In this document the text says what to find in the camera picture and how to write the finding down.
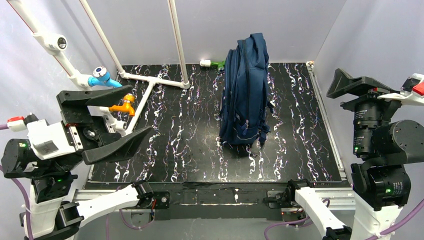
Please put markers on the blue plastic tap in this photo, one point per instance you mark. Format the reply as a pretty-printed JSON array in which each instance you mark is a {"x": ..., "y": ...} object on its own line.
[{"x": 102, "y": 77}]

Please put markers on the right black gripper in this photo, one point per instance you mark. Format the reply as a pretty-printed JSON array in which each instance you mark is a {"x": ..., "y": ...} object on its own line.
[{"x": 369, "y": 97}]

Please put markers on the white pvc pipe frame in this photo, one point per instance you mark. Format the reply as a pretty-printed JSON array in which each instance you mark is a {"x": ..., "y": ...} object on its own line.
[{"x": 139, "y": 31}]

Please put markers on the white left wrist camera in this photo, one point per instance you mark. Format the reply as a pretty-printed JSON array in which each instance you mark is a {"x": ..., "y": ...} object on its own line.
[{"x": 46, "y": 140}]

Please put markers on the navy blue backpack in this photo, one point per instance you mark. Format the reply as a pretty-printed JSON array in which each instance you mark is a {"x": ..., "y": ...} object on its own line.
[{"x": 245, "y": 96}]

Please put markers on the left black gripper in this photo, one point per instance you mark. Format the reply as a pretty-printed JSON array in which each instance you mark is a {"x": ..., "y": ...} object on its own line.
[{"x": 86, "y": 133}]

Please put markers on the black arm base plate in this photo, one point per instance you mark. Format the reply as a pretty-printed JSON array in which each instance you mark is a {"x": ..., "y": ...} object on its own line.
[{"x": 207, "y": 200}]

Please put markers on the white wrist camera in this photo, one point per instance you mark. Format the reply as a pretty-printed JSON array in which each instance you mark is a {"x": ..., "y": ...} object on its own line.
[
  {"x": 411, "y": 92},
  {"x": 46, "y": 140}
]

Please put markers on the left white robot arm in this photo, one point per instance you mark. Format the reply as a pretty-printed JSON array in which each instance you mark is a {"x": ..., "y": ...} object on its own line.
[{"x": 48, "y": 215}]

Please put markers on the orange plastic tap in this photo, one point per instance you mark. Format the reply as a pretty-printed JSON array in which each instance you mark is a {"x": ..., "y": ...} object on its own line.
[{"x": 126, "y": 106}]

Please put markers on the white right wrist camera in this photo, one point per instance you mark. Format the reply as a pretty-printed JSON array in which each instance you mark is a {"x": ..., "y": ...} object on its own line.
[{"x": 411, "y": 92}]

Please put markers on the green white pipe fitting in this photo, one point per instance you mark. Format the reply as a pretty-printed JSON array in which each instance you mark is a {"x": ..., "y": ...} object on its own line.
[{"x": 220, "y": 66}]

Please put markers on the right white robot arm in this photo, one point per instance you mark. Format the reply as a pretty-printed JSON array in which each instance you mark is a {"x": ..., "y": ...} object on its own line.
[{"x": 381, "y": 186}]

